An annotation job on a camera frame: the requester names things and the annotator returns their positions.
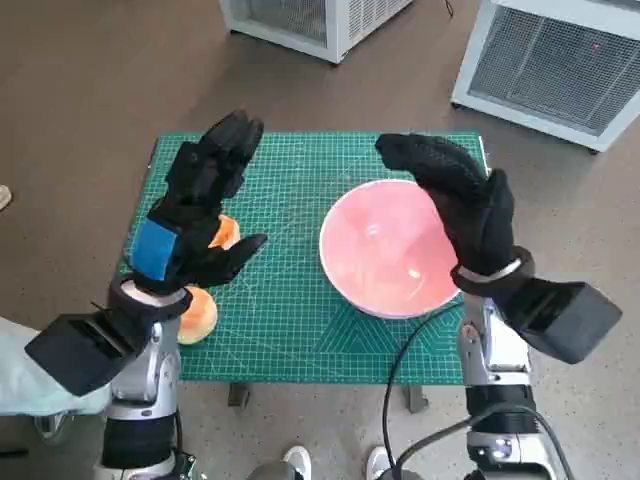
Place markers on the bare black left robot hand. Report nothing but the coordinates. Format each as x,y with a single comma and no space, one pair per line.
200,175

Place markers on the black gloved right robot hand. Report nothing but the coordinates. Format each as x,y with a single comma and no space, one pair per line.
465,200

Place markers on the ridged oblong toy bread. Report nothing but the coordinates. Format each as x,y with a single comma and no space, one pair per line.
227,232

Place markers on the pink bowl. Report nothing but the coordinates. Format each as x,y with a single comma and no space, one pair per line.
380,250

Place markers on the round toy bread bun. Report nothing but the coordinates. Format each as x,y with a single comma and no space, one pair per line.
200,320

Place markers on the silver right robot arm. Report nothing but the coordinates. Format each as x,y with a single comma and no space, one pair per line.
500,400

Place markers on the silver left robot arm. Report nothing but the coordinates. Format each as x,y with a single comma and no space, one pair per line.
145,370

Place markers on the green cutting mat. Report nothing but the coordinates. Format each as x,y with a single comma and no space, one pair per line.
300,175

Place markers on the white mesh-panel cabinet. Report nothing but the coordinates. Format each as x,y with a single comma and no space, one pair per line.
340,30
545,70

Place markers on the person's beige shoe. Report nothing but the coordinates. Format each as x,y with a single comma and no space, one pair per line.
4,197

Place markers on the pale blue cloth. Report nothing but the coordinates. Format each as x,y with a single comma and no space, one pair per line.
20,380

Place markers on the person's white shoe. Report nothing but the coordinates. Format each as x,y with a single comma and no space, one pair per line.
378,462
298,462

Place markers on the black metal robot fixture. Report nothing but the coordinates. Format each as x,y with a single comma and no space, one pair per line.
185,465

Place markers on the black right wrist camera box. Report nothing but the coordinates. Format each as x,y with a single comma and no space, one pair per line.
565,320

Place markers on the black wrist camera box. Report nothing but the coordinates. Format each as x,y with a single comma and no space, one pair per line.
565,320
85,350

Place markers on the grey table leg bracket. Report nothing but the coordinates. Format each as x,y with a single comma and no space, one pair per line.
417,399
240,395

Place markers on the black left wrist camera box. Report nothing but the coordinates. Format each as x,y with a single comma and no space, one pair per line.
85,350

